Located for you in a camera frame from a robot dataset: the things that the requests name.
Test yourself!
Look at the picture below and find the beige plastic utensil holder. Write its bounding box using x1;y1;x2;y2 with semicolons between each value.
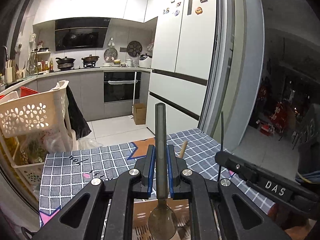
132;198;191;239

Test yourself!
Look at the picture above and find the dark grey spoon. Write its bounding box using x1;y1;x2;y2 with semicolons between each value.
148;103;177;239

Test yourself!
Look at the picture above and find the grey checkered star tablecloth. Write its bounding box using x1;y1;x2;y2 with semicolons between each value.
38;128;276;228

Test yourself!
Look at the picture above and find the cardboard box on floor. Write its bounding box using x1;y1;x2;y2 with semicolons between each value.
133;103;146;125

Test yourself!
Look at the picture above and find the black thin chopstick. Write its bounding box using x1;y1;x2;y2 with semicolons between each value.
217;111;224;182

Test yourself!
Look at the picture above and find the black built-in oven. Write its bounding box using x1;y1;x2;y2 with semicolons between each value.
104;72;141;103

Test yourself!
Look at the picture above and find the beige flower-cutout trolley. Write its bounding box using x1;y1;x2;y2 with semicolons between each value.
0;80;75;188

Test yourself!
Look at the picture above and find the white rice cooker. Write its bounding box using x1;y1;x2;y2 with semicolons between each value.
139;54;152;68

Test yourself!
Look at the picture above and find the white refrigerator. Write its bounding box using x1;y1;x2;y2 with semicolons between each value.
146;0;217;134

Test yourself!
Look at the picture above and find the black pot on stove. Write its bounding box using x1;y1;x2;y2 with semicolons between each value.
81;54;99;68

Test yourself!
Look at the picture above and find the black wok on stove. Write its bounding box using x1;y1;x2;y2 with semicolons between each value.
55;56;75;70

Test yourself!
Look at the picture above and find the black range hood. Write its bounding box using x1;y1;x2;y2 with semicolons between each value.
55;17;111;51

